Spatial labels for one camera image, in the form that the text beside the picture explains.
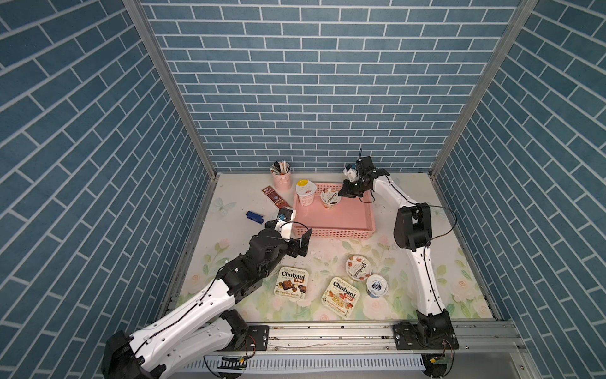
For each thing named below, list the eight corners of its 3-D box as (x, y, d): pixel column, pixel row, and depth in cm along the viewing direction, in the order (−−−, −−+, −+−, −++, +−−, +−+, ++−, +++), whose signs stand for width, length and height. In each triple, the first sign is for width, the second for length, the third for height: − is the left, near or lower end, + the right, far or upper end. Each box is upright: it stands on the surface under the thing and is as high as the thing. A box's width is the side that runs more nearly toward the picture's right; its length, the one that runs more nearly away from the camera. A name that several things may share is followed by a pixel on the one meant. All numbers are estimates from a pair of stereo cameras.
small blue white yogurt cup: (365, 299, 83) (368, 293, 78) (362, 279, 88) (365, 273, 83) (385, 299, 83) (389, 293, 78) (381, 279, 88) (385, 273, 83)
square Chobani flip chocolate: (274, 301, 83) (273, 297, 79) (278, 271, 90) (276, 266, 86) (308, 301, 83) (308, 298, 79) (308, 271, 90) (308, 266, 87)
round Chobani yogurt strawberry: (346, 284, 87) (348, 278, 82) (344, 261, 92) (346, 255, 88) (370, 284, 87) (373, 278, 82) (367, 261, 92) (370, 255, 88)
